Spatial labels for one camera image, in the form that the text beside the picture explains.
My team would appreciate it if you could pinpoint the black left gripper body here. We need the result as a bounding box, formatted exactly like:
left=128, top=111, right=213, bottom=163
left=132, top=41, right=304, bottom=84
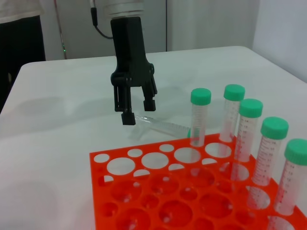
left=110, top=16, right=154, bottom=87

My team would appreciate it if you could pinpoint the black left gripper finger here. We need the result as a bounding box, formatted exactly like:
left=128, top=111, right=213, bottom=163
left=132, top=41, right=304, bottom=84
left=113, top=83, right=137, bottom=127
left=141, top=71, right=158, bottom=113

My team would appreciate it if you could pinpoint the green-capped clear test tube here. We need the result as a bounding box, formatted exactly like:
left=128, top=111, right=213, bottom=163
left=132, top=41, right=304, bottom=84
left=234, top=98, right=264, bottom=162
left=219, top=83, right=246, bottom=143
left=251, top=116, right=289, bottom=186
left=273, top=138, right=307, bottom=216
left=190, top=88, right=212, bottom=147
left=134, top=114, right=192, bottom=139

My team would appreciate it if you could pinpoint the orange plastic test tube rack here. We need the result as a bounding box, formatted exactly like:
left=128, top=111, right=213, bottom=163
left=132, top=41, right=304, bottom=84
left=89, top=133, right=307, bottom=230

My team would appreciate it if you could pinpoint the black cable with silver plug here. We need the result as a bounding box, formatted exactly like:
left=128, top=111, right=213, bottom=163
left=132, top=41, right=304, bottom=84
left=88, top=0, right=114, bottom=39

